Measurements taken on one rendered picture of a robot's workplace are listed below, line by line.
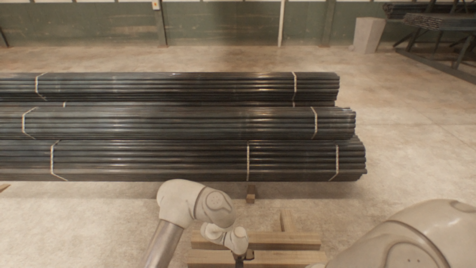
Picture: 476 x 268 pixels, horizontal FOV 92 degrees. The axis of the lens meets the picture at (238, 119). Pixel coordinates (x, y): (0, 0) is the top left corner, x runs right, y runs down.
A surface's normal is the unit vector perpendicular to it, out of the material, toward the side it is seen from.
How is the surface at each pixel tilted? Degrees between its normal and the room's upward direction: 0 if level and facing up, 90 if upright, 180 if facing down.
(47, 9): 90
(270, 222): 0
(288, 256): 0
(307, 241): 0
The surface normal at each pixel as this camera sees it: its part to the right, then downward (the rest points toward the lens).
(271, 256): 0.00, -0.87
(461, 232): 0.12, -0.70
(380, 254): -0.76, -0.64
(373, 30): 0.34, 0.52
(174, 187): -0.15, -0.75
